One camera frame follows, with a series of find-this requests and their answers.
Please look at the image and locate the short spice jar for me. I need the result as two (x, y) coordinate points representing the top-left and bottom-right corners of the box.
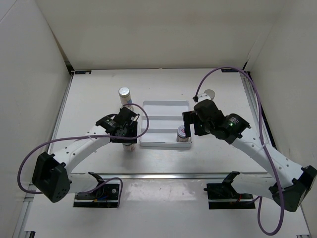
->
(122, 144), (135, 152)
(176, 125), (191, 142)

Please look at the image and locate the tall white bottle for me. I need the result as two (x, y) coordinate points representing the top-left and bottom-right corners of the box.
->
(204, 89), (215, 100)
(118, 87), (133, 109)

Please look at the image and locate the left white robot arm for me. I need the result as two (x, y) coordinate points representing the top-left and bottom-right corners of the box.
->
(32, 107), (139, 203)

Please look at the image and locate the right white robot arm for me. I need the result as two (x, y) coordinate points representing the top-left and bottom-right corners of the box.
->
(182, 99), (317, 212)

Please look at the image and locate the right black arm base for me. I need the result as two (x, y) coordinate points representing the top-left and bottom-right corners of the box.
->
(204, 172), (256, 210)

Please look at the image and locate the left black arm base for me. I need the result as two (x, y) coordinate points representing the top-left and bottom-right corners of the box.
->
(73, 178), (123, 208)

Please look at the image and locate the white metal organizer tray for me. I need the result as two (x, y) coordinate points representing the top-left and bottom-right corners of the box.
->
(139, 100), (192, 150)

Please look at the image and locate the right blue corner label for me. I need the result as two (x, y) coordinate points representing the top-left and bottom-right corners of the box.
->
(221, 68), (239, 73)

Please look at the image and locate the blue corner label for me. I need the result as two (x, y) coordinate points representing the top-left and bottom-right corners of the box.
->
(74, 70), (92, 75)
(221, 68), (239, 73)

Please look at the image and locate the left blue corner label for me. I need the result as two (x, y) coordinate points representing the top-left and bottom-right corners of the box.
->
(74, 70), (92, 75)

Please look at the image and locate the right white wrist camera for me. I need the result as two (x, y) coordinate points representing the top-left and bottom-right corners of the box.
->
(193, 93), (211, 103)

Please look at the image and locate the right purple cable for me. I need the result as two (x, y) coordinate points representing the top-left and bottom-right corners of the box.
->
(193, 66), (284, 235)

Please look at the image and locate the purple cable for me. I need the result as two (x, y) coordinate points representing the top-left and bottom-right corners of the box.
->
(18, 104), (150, 199)
(193, 66), (284, 235)

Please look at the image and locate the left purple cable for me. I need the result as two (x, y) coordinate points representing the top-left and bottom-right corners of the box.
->
(18, 104), (150, 199)

